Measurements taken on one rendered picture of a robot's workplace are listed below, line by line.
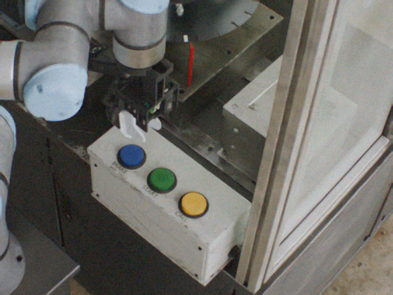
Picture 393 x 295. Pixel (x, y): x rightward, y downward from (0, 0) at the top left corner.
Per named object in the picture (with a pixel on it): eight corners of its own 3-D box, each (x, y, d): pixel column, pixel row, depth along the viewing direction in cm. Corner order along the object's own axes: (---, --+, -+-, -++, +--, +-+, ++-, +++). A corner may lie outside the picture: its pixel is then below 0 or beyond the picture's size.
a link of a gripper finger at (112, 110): (113, 135, 132) (112, 99, 124) (106, 129, 132) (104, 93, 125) (133, 117, 134) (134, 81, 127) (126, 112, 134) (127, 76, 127)
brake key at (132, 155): (148, 160, 144) (148, 153, 142) (132, 174, 142) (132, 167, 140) (131, 147, 145) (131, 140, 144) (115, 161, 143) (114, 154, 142)
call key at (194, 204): (210, 208, 139) (211, 201, 137) (194, 223, 137) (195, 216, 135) (191, 194, 140) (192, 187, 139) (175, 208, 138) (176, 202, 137)
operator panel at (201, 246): (243, 248, 151) (253, 204, 139) (203, 287, 145) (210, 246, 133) (130, 160, 161) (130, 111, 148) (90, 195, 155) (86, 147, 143)
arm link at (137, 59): (101, 31, 116) (142, 3, 120) (102, 53, 120) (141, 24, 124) (140, 59, 113) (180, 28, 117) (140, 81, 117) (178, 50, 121)
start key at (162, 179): (178, 183, 141) (179, 177, 140) (162, 198, 139) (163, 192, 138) (161, 170, 143) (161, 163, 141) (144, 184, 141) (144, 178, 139)
